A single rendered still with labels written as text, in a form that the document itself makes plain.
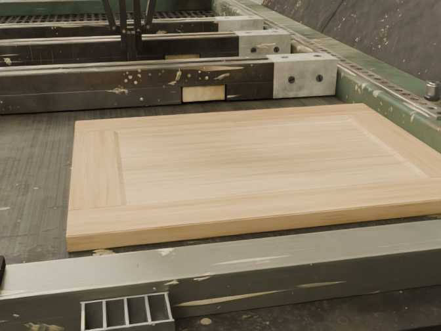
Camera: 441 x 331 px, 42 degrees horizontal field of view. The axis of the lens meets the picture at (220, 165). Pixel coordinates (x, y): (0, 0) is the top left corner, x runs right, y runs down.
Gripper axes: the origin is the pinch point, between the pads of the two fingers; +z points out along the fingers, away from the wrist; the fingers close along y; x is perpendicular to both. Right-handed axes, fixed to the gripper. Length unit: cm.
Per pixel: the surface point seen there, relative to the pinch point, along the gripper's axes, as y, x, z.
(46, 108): 15.7, 8.0, 7.8
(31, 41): 20.4, -23.7, 1.8
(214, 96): -14.1, 7.8, 7.4
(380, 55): -125, -142, 35
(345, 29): -127, -191, 31
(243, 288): -4, 69, 6
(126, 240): 5, 57, 8
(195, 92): -10.7, 7.8, 6.5
